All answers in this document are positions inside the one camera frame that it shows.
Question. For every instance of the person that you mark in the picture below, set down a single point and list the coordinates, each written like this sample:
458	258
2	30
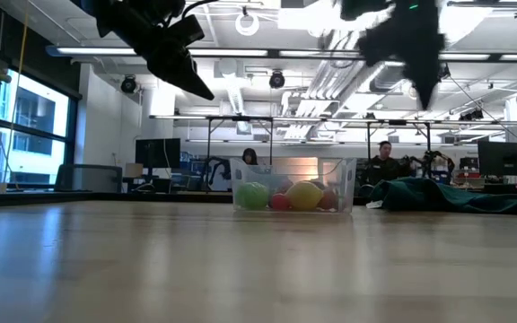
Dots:
249	157
384	168

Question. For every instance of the black metal rig frame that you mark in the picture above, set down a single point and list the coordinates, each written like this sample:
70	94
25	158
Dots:
369	143
209	134

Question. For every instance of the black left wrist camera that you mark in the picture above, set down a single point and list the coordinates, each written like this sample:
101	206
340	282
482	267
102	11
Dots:
188	30

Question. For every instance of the red storage box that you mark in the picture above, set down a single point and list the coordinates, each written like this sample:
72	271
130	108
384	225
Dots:
467	174

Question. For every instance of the small black computer monitor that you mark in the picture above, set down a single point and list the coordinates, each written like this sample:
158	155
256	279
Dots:
157	152

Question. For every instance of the white paper label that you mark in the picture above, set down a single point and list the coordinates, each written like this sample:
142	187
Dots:
374	204

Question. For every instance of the bright red toy cherry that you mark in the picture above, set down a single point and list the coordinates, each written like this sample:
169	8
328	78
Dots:
329	199

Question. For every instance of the small black ceiling light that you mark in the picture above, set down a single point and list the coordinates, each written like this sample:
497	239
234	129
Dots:
471	116

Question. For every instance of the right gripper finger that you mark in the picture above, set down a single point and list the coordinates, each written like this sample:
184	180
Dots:
431	76
417	76

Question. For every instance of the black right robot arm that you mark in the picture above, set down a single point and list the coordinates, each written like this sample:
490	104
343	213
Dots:
361	6

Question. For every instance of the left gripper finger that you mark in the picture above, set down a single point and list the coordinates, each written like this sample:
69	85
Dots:
190	73
168	75

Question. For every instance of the yellow toy lemon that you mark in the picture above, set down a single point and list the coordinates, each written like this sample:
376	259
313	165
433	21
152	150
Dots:
304	196

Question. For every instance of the large room window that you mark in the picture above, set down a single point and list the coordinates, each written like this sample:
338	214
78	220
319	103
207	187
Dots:
34	103

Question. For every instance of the black ceiling track light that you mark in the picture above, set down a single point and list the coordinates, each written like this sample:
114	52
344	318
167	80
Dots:
443	72

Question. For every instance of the long ceiling light bar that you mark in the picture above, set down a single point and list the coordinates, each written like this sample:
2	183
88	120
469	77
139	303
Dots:
106	50

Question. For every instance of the dark green cloth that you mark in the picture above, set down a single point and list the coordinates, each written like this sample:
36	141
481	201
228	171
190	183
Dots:
420	193

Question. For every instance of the clear plastic container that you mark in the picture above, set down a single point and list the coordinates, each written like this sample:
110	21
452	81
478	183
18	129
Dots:
346	179

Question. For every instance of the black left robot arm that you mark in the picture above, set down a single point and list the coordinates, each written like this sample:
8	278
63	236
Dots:
119	13

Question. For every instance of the green toy lime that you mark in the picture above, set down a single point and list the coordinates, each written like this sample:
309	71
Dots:
251	196

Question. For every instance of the large black computer monitor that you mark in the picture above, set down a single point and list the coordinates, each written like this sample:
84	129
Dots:
503	159

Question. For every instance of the black round ceiling fixture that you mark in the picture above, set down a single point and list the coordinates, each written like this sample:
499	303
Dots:
277	80
129	84

